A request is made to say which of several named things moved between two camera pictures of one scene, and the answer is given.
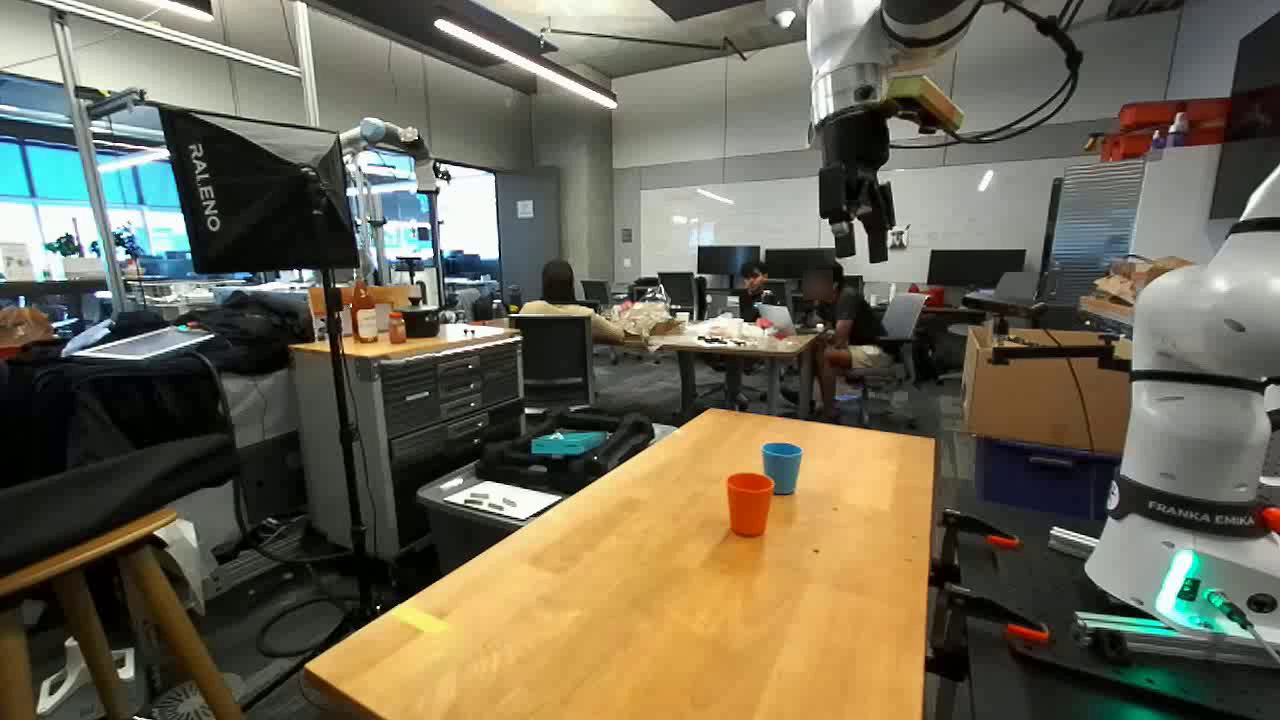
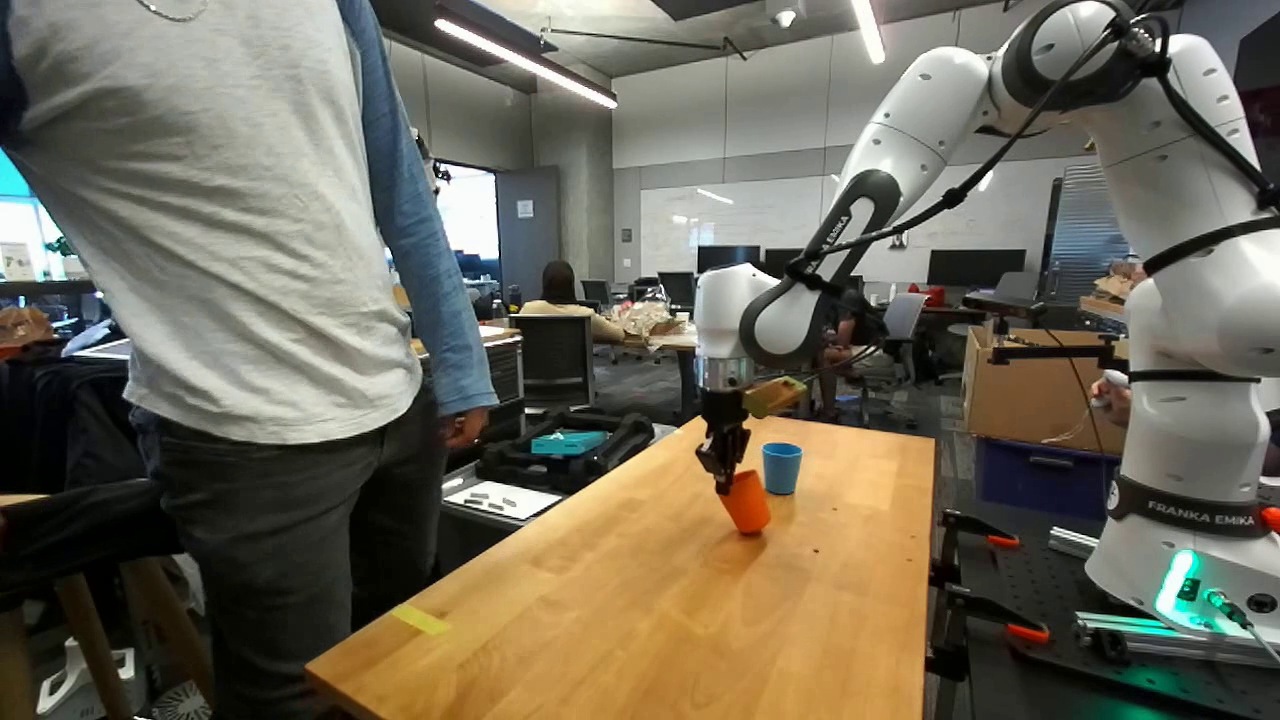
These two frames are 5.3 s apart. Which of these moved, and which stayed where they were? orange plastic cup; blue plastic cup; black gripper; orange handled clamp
Moved: black gripper
Stayed: blue plastic cup; orange plastic cup; orange handled clamp
